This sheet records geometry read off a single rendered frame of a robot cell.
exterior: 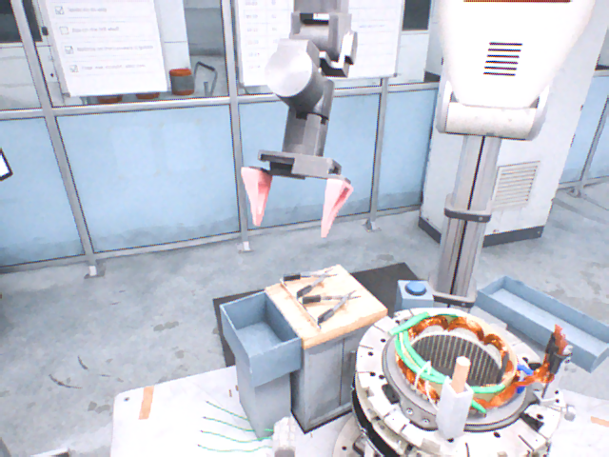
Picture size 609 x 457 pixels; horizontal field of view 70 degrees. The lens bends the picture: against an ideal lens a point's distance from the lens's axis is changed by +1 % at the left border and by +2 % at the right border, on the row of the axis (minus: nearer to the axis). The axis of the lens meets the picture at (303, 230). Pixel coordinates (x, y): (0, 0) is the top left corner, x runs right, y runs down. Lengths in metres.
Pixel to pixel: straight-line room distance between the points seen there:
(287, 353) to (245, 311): 0.17
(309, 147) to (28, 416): 2.05
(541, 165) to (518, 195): 0.24
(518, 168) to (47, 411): 2.96
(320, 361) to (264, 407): 0.16
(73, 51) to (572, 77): 2.82
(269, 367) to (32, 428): 1.61
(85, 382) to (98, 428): 0.30
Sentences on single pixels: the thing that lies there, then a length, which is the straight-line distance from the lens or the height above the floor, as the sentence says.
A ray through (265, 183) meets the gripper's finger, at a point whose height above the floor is 1.42.
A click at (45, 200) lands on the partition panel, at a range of 2.99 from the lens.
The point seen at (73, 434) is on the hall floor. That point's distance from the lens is 2.26.
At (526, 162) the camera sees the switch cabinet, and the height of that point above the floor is 0.63.
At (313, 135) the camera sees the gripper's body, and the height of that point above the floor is 1.49.
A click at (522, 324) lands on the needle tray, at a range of 1.03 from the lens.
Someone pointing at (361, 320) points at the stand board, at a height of 1.06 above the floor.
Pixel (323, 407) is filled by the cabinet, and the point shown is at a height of 0.83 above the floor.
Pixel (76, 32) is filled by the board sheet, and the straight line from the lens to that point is 2.67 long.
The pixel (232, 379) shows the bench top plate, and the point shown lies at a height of 0.78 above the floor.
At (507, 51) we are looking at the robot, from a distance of 1.00.
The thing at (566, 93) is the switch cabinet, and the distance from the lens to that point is 3.25.
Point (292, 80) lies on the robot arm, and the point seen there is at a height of 1.57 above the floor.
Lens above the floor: 1.66
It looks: 30 degrees down
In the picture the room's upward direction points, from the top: straight up
